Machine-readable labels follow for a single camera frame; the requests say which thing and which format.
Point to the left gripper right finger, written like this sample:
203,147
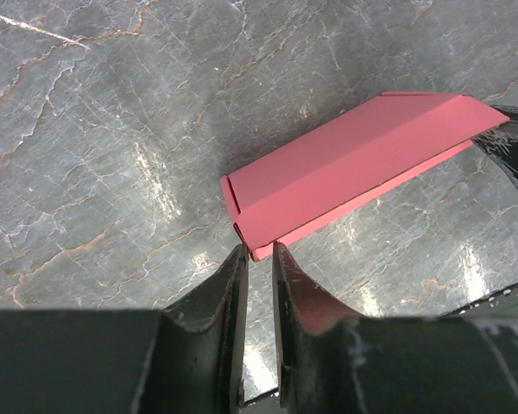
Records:
332,359

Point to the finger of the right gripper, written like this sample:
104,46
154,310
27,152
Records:
501,143

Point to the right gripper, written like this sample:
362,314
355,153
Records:
500,303

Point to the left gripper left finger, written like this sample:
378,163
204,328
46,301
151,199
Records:
186,358

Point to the pink paper box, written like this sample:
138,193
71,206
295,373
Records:
352,159

